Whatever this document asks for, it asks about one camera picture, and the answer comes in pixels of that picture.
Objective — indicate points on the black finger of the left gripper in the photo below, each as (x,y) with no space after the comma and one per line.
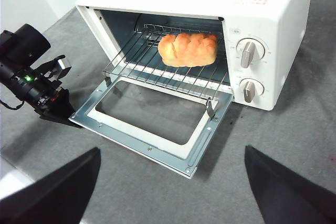
(61,111)

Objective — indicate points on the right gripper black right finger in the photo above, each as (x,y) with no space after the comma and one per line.
(294,197)

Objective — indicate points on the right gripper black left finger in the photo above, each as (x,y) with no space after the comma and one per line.
(52,197)

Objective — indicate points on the golden brown bread loaf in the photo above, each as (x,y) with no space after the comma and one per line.
(187,49)

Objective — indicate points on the beige oven control knob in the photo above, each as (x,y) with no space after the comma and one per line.
(249,51)
(250,90)

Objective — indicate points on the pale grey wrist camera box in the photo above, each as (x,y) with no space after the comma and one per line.
(64,65)

